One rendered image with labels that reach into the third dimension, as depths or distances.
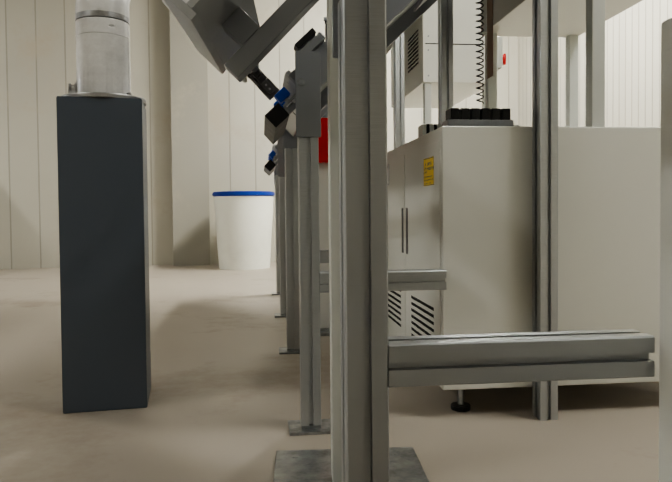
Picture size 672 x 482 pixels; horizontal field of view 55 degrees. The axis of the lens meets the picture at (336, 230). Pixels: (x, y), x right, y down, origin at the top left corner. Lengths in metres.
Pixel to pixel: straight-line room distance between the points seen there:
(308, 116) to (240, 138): 4.46
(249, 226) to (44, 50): 2.25
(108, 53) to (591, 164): 1.10
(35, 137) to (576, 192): 4.92
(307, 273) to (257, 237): 3.73
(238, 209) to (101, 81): 3.48
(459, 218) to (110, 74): 0.84
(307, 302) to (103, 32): 0.77
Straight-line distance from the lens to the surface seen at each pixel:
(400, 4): 1.43
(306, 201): 1.30
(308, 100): 1.31
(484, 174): 1.42
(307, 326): 1.32
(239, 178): 5.73
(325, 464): 1.18
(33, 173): 5.84
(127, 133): 1.54
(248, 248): 5.01
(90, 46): 1.62
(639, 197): 1.57
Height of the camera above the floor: 0.44
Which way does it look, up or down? 2 degrees down
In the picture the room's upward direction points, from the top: 1 degrees counter-clockwise
